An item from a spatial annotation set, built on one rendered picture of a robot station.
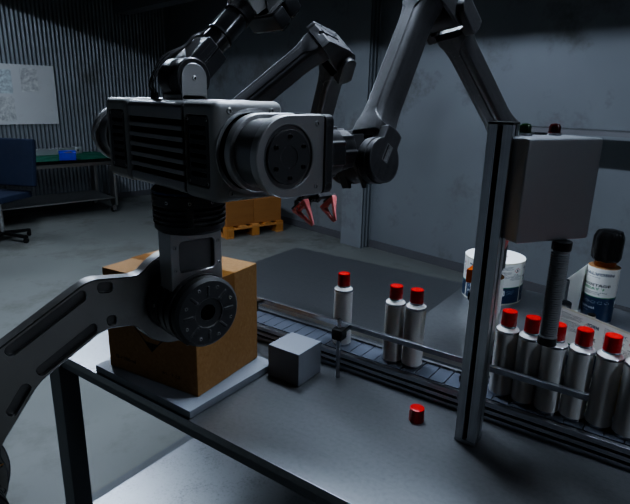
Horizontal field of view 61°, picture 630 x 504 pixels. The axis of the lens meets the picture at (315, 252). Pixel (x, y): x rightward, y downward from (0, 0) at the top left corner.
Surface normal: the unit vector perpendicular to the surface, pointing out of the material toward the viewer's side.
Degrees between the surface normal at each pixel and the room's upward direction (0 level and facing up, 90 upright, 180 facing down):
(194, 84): 90
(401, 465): 0
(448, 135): 90
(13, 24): 90
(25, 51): 90
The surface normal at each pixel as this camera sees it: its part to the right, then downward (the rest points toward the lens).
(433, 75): -0.73, 0.18
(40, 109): 0.69, 0.22
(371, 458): 0.02, -0.96
